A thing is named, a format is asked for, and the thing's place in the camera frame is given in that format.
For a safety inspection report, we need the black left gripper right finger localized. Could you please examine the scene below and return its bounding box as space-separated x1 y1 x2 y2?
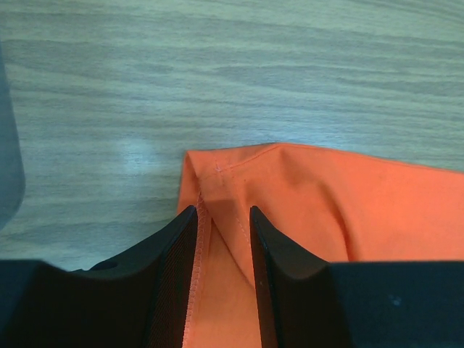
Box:
250 207 463 347

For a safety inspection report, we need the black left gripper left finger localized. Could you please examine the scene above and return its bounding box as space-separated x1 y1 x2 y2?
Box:
1 206 198 347

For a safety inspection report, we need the orange t shirt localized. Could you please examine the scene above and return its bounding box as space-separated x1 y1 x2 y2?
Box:
178 144 463 347

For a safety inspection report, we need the clear plastic bin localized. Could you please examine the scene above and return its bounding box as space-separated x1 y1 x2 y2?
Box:
0 46 25 229

